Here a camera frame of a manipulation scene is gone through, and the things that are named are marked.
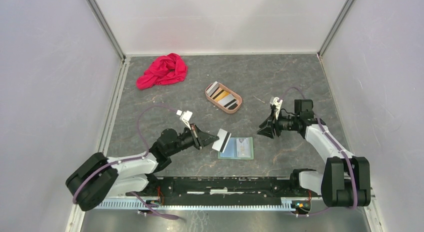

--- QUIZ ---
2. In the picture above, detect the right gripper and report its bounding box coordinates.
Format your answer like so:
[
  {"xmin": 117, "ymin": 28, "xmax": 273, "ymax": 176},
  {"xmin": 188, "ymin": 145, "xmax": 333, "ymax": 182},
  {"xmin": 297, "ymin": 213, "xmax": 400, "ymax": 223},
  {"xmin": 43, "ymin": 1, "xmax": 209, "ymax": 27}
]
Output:
[{"xmin": 256, "ymin": 108, "xmax": 299, "ymax": 139}]

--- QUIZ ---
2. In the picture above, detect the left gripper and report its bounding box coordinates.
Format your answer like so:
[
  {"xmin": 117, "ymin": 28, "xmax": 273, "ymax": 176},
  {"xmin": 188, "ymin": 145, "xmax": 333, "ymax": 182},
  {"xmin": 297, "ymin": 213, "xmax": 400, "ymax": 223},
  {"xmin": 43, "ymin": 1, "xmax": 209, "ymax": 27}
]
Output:
[{"xmin": 167, "ymin": 122, "xmax": 219, "ymax": 156}]

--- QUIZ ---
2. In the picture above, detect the green card holder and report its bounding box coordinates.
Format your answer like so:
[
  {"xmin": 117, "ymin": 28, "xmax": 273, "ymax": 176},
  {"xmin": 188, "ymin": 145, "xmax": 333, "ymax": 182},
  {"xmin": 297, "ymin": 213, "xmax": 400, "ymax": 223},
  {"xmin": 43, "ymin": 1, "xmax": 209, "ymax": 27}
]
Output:
[{"xmin": 218, "ymin": 137, "xmax": 254, "ymax": 160}]

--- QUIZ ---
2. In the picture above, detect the pink oval tray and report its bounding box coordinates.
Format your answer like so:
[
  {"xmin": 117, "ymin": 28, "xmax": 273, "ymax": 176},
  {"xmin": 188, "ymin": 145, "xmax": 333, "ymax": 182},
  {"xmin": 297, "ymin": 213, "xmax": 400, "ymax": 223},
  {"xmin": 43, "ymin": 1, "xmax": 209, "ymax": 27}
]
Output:
[{"xmin": 204, "ymin": 82, "xmax": 243, "ymax": 114}]

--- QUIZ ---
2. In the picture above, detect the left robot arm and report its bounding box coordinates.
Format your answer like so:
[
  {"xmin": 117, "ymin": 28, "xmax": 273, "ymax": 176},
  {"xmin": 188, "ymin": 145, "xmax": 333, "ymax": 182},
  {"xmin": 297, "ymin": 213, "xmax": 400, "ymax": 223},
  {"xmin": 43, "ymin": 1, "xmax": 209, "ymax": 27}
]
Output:
[{"xmin": 65, "ymin": 124, "xmax": 219, "ymax": 212}]

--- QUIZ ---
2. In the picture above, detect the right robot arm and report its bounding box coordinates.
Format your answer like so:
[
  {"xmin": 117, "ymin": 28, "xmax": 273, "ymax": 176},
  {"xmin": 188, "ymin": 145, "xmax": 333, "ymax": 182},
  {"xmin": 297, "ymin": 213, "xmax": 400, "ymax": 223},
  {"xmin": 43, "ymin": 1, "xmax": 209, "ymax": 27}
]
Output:
[{"xmin": 257, "ymin": 97, "xmax": 372, "ymax": 208}]

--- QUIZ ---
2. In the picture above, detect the silver VIP card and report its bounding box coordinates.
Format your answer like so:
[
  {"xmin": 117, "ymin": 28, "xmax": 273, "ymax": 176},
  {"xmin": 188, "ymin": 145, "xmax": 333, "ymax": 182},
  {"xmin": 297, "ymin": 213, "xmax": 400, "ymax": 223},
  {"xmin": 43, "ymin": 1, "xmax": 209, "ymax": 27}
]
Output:
[{"xmin": 236, "ymin": 137, "xmax": 252, "ymax": 158}]

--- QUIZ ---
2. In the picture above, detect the stack of silver cards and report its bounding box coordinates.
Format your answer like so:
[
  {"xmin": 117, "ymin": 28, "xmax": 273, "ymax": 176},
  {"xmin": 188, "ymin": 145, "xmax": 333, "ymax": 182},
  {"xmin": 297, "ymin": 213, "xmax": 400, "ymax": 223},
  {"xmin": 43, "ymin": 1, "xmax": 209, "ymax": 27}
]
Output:
[{"xmin": 205, "ymin": 81, "xmax": 220, "ymax": 97}]

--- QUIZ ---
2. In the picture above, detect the gold striped card in tray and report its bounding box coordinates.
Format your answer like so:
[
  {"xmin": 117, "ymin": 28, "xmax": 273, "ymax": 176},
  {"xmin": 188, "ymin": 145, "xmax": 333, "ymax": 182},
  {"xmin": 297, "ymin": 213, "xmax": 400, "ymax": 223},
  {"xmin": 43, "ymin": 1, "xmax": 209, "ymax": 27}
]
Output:
[{"xmin": 213, "ymin": 89, "xmax": 230, "ymax": 102}]

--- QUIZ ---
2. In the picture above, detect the red crumpled cloth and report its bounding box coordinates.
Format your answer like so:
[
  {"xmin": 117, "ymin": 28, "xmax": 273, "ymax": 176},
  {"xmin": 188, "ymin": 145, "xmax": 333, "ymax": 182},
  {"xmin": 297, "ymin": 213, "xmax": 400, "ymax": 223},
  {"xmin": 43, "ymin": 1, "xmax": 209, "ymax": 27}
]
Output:
[{"xmin": 135, "ymin": 53, "xmax": 188, "ymax": 90}]

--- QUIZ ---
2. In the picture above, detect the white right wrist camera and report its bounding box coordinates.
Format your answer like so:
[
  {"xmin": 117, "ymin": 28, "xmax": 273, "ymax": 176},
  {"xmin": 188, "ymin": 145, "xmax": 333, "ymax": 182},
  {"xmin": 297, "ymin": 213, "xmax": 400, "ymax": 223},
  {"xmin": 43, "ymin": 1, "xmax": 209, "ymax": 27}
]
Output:
[{"xmin": 270, "ymin": 97, "xmax": 283, "ymax": 120}]

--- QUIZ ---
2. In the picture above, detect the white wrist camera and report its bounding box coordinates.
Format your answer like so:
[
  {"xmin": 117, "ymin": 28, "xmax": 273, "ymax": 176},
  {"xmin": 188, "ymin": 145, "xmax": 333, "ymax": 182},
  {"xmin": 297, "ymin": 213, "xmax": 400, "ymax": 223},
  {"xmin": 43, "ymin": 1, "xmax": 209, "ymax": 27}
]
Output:
[
  {"xmin": 176, "ymin": 110, "xmax": 193, "ymax": 129},
  {"xmin": 270, "ymin": 97, "xmax": 283, "ymax": 120}
]

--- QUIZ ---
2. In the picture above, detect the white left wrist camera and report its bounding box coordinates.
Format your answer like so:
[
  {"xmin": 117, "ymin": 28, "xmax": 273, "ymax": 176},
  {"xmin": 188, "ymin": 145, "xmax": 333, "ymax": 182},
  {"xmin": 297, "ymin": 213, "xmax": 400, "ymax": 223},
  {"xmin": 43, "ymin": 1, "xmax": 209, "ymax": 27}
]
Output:
[{"xmin": 176, "ymin": 110, "xmax": 193, "ymax": 129}]

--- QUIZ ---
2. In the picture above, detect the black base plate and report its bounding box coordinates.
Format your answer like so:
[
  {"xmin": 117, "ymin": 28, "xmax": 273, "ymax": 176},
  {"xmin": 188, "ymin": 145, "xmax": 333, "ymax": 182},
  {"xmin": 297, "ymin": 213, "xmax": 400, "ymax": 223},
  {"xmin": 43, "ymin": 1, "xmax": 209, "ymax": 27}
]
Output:
[{"xmin": 137, "ymin": 176, "xmax": 319, "ymax": 206}]

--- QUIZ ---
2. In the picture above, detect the white slotted cable duct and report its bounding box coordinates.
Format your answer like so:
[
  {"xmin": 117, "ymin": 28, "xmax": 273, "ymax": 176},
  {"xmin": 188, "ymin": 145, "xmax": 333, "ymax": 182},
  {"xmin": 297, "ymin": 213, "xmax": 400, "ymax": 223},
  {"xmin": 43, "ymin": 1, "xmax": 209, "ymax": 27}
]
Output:
[{"xmin": 95, "ymin": 198, "xmax": 308, "ymax": 212}]

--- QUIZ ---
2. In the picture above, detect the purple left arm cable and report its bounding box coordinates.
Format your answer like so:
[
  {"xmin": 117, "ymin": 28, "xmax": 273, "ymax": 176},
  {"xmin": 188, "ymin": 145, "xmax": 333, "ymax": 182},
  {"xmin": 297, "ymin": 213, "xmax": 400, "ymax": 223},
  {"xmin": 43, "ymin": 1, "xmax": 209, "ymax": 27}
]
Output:
[{"xmin": 72, "ymin": 104, "xmax": 181, "ymax": 221}]

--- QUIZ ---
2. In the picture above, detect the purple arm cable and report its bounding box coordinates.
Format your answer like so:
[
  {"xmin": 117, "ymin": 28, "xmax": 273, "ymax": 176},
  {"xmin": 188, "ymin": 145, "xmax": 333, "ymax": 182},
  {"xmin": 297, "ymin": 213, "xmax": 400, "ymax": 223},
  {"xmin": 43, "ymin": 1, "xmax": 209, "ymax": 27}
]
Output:
[
  {"xmin": 72, "ymin": 104, "xmax": 181, "ymax": 221},
  {"xmin": 279, "ymin": 87, "xmax": 359, "ymax": 218}
]

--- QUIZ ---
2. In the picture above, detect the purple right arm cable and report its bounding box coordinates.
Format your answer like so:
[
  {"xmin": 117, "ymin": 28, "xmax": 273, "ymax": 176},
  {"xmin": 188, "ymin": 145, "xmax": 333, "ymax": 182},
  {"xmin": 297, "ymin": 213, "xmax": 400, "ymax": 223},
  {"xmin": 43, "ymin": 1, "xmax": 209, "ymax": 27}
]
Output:
[{"xmin": 279, "ymin": 87, "xmax": 359, "ymax": 218}]

